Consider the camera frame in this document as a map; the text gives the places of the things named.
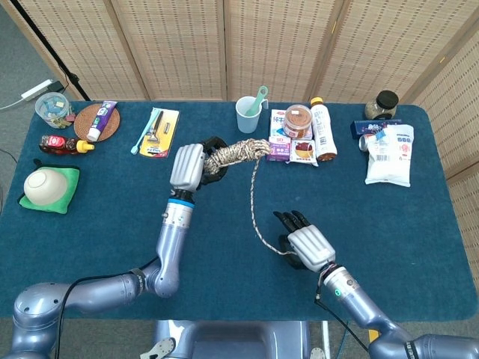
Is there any white blue milk carton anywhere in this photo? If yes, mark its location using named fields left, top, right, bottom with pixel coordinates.
left=269, top=108, right=314, bottom=141

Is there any black tripod pole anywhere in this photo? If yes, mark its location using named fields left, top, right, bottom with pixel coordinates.
left=9, top=0, right=92, bottom=102

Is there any light blue plastic cup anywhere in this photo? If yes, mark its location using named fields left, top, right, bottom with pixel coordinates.
left=235, top=96, right=269, bottom=135

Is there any round brown woven coaster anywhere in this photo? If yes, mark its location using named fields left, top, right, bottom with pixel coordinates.
left=73, top=103, right=121, bottom=142

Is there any grey-blue robot torso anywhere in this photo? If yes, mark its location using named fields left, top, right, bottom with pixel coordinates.
left=140, top=319, right=326, bottom=359

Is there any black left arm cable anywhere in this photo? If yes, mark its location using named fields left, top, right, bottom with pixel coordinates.
left=54, top=256, right=160, bottom=359

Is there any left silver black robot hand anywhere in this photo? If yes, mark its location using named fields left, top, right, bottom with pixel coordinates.
left=169, top=135, right=230, bottom=194

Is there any white plastic bag with barcode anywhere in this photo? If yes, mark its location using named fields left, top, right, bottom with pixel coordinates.
left=364, top=123, right=415, bottom=188

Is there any glass jar with black lid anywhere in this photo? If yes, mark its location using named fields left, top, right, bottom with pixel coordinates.
left=364, top=90, right=400, bottom=121

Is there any dark blue table cloth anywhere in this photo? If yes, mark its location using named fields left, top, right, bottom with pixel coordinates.
left=0, top=100, right=479, bottom=322

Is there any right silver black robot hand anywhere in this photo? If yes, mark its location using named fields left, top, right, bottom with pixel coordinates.
left=272, top=209, right=337, bottom=273

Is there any dark blue flat box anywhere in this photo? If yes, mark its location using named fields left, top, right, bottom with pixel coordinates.
left=350, top=119, right=403, bottom=140

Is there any beige speckled braided rope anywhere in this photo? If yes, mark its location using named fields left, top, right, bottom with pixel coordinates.
left=204, top=138, right=299, bottom=257

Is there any small purple box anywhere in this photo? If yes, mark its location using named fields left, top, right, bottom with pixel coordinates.
left=266, top=135, right=292, bottom=162

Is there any clear round tub red label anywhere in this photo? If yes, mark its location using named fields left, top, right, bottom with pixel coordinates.
left=282, top=104, right=314, bottom=139

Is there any white power strip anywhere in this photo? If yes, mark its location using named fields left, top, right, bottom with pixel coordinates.
left=20, top=79, right=53, bottom=101

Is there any light blue toothbrush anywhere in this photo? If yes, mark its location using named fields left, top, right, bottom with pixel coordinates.
left=130, top=107, right=162, bottom=156

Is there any razor on yellow card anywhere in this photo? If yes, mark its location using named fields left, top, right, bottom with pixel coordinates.
left=138, top=108, right=180, bottom=159

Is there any green cloth pad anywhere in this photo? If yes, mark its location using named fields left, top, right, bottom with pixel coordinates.
left=17, top=159, right=81, bottom=215

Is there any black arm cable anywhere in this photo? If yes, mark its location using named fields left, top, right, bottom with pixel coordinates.
left=54, top=256, right=160, bottom=359
left=313, top=275, right=371, bottom=355

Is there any teal toothbrush in cup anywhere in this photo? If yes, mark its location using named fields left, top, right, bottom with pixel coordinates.
left=245, top=85, right=269, bottom=117

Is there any white bottle with yellow cap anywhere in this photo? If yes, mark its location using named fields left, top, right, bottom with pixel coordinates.
left=310, top=96, right=338, bottom=162

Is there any purple white toothpaste tube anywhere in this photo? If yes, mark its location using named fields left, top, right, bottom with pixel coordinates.
left=86, top=99, right=118, bottom=142

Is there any syrup bottle with yellow cap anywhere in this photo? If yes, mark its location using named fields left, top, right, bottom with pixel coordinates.
left=38, top=135, right=96, bottom=156

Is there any clear jar of colourful clips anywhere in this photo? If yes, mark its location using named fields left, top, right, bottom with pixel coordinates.
left=34, top=92, right=71, bottom=129

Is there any cream ceramic bowl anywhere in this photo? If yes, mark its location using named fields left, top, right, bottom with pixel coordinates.
left=23, top=167, right=70, bottom=206

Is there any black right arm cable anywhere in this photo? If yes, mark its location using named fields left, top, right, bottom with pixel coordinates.
left=313, top=275, right=371, bottom=355

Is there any white snack packet red bowl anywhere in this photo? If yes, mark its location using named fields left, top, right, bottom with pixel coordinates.
left=289, top=138, right=320, bottom=168

